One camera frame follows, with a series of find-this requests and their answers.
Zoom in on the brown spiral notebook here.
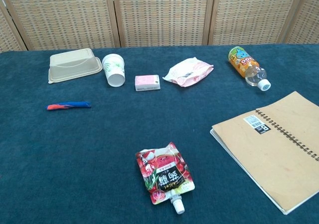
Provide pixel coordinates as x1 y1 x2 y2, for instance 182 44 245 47
209 91 319 216

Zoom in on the orange label plastic bottle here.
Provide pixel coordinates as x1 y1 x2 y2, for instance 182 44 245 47
227 46 272 92

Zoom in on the small pink tissue pack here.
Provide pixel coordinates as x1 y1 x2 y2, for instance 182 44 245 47
135 74 161 92

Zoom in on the white paper cup green print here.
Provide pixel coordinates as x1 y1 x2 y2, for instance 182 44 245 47
102 54 126 88

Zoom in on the beige lidded takeout container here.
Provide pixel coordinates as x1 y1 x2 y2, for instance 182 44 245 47
48 48 104 85

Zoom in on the red blue stretchy band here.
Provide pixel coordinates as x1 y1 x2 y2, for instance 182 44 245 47
45 101 92 112

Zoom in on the blue velvet tablecloth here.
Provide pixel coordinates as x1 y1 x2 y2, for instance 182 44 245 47
0 43 319 224

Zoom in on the red spouted drink pouch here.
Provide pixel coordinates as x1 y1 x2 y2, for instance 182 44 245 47
135 141 196 215

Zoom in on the woven rattan folding screen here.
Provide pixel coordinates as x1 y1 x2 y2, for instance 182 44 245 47
0 0 319 52

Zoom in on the pink white wet wipes pack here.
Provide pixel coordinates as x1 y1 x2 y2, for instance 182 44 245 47
162 57 214 88

